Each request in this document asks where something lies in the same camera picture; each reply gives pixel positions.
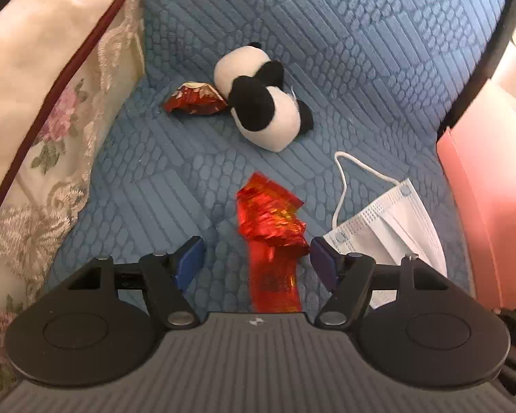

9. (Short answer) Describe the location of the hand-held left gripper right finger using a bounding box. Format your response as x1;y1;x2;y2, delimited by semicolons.
310;236;450;330

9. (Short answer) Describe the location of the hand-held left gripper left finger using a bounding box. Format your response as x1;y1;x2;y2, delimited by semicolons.
68;236;206;331

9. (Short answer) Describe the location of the large red foil packet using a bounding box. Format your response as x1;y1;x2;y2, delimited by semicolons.
236;172;311;314

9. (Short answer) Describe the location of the white face mask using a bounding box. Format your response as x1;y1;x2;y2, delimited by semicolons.
322;151;450;310

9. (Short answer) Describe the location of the pink cardboard box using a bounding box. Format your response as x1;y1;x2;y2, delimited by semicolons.
436;43;516;311

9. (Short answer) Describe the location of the small red foil wrapper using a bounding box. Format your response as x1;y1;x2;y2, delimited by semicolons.
162;81;229;118

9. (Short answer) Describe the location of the panda plush toy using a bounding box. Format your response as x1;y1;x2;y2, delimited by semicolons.
214;42;314;153

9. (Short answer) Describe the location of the blue textured mat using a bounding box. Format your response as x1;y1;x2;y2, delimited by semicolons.
43;0;516;316

